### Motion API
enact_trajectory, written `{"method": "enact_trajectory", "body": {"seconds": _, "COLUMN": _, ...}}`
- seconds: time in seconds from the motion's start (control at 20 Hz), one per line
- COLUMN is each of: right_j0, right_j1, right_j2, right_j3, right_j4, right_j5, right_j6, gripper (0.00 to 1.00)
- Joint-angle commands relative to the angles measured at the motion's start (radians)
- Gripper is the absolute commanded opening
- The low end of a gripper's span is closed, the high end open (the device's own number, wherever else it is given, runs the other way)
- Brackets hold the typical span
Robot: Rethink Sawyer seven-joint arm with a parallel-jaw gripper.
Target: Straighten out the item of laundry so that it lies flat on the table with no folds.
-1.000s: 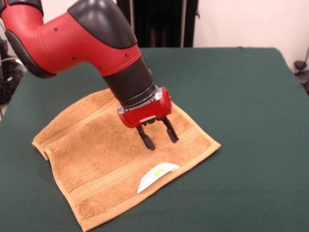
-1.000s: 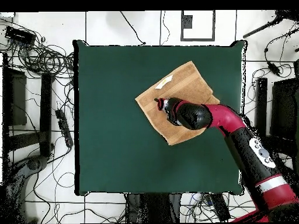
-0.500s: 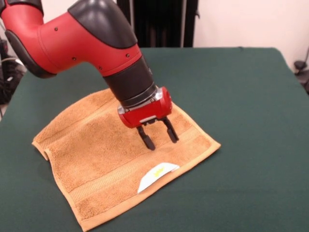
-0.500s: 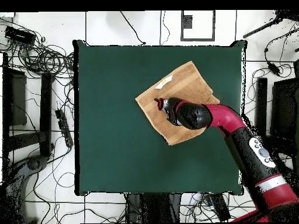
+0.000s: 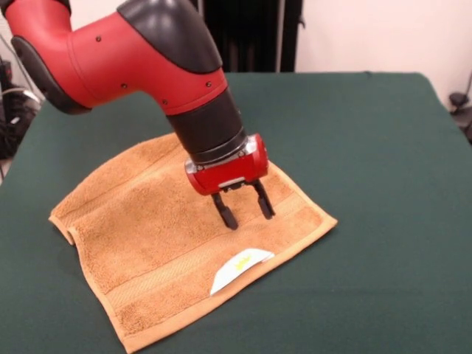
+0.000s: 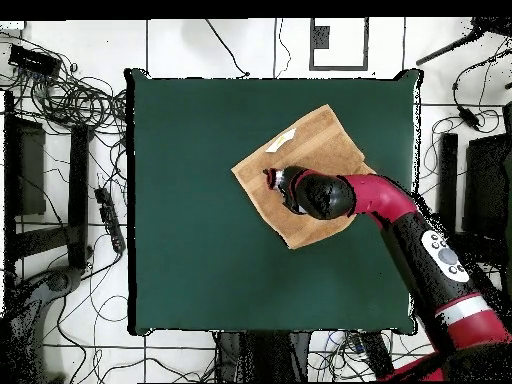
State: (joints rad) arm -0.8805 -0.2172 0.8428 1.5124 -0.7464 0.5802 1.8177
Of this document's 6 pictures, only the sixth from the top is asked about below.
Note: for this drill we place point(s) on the dark green table cloth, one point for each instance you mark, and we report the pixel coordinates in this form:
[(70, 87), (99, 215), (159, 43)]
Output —
[(200, 240)]

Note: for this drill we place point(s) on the black network switch box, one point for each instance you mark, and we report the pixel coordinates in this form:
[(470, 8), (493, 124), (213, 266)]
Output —
[(34, 60)]

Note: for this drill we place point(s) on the black power adapter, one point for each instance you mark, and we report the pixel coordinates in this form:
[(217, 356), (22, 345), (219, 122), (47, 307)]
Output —
[(468, 118)]

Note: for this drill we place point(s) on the black metal stand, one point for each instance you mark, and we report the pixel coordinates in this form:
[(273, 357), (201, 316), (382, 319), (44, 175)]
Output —
[(447, 180), (78, 180)]

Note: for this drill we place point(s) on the grey square floor frame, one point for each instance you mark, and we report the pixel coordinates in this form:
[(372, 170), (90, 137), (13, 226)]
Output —
[(320, 38)]

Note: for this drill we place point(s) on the black tripod leg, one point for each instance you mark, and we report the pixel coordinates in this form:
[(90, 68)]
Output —
[(444, 50)]

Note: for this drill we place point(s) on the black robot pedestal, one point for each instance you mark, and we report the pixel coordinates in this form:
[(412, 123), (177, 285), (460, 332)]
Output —
[(264, 356)]

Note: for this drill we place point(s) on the dark grey stand base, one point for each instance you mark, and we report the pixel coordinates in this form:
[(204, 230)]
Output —
[(60, 282)]

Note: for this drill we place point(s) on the black power strip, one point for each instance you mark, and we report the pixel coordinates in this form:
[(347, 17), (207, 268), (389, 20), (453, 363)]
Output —
[(110, 220), (378, 356)]

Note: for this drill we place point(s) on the tan terry towel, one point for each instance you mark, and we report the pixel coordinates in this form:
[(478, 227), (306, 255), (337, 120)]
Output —
[(320, 144)]

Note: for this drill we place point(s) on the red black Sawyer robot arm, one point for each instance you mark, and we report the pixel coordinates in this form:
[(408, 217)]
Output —
[(424, 248)]

